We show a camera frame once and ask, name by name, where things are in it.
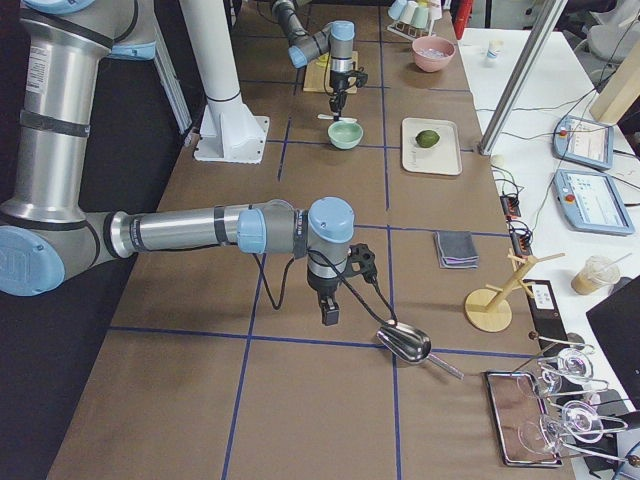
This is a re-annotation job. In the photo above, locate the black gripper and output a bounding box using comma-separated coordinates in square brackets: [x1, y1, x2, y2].
[329, 70, 351, 116]
[307, 270, 341, 325]

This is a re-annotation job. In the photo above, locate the white plastic spoon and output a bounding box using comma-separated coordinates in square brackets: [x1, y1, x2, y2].
[317, 113, 357, 123]

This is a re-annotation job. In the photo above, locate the green bowl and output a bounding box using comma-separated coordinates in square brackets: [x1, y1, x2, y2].
[327, 121, 364, 150]

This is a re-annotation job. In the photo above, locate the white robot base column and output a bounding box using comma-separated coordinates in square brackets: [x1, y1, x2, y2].
[180, 0, 270, 164]

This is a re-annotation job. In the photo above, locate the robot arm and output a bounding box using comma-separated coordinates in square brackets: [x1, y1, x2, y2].
[1, 1, 184, 328]
[270, 0, 361, 121]

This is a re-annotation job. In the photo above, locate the pink bowl with ice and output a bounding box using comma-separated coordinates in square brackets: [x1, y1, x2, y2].
[411, 35, 456, 73]

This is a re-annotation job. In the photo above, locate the bamboo cutting board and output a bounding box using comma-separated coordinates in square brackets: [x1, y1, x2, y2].
[303, 51, 359, 94]

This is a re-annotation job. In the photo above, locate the metal scoop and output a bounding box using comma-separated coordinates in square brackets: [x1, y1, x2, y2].
[376, 322, 464, 380]

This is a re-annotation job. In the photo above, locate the green avocado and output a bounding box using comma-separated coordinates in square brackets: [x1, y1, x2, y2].
[415, 130, 441, 149]

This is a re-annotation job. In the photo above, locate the cream rabbit tray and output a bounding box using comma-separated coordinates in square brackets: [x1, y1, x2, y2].
[401, 117, 462, 176]

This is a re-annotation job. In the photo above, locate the light blue cup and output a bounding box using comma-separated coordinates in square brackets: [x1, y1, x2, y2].
[388, 0, 407, 21]

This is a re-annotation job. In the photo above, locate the mint green cup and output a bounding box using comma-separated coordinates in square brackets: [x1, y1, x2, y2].
[410, 4, 429, 30]

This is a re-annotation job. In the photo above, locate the white cup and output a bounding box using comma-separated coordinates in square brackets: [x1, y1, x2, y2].
[399, 0, 418, 24]

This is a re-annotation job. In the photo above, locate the pink cup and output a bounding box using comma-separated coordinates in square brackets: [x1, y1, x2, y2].
[427, 0, 442, 21]

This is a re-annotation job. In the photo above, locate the grey folded cloth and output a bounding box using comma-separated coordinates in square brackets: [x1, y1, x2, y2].
[434, 230, 479, 269]

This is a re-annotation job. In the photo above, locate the red object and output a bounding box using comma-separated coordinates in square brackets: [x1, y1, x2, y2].
[454, 0, 474, 31]

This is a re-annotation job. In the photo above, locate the wooden mug tree stand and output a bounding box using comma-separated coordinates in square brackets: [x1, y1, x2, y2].
[464, 249, 564, 332]

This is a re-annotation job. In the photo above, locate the paper cup on desk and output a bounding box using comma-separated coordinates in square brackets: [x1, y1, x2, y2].
[484, 39, 504, 67]

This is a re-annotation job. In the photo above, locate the black power strip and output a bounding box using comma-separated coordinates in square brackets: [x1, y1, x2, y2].
[500, 193, 521, 220]

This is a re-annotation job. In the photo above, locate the black framed tray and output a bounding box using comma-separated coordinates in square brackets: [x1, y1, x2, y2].
[484, 371, 563, 468]

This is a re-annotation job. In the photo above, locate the upper teach pendant tablet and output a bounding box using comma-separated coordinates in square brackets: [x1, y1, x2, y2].
[553, 115, 614, 171]

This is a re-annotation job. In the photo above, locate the teach pendant tablet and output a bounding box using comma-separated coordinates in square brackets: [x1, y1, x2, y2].
[553, 169, 635, 236]
[553, 115, 614, 171]

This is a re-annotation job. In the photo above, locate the wine glass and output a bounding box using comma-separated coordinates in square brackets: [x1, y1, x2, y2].
[517, 400, 629, 460]
[513, 347, 609, 400]

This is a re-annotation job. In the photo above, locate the iced coffee cup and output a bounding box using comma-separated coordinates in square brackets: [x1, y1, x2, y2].
[571, 252, 632, 295]

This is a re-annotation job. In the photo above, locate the lower teach pendant tablet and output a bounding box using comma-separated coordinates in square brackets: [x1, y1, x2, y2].
[553, 169, 635, 236]

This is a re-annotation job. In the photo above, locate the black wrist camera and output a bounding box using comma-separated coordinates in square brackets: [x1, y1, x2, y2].
[349, 67, 368, 88]

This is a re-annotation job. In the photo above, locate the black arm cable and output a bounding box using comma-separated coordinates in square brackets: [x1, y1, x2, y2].
[252, 247, 401, 326]

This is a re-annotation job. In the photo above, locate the aluminium frame post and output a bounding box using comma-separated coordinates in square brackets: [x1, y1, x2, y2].
[478, 0, 568, 156]

